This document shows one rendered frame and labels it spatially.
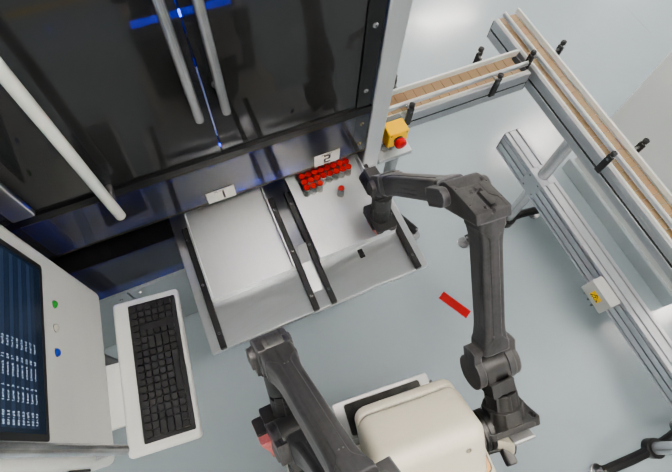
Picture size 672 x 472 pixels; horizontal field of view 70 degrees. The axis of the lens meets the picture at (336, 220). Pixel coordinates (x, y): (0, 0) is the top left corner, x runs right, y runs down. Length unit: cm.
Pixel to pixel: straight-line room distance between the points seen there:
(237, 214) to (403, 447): 94
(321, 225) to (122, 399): 77
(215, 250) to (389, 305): 111
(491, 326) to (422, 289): 144
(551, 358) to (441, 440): 169
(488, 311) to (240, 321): 75
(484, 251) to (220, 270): 86
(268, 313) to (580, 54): 281
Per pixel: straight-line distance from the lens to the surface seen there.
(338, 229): 154
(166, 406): 152
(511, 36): 212
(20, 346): 119
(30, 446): 104
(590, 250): 218
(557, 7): 392
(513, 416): 113
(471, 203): 91
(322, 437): 75
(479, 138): 296
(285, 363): 87
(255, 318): 146
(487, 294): 98
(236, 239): 154
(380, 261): 151
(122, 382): 159
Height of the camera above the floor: 228
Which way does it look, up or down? 64 degrees down
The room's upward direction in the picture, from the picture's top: 5 degrees clockwise
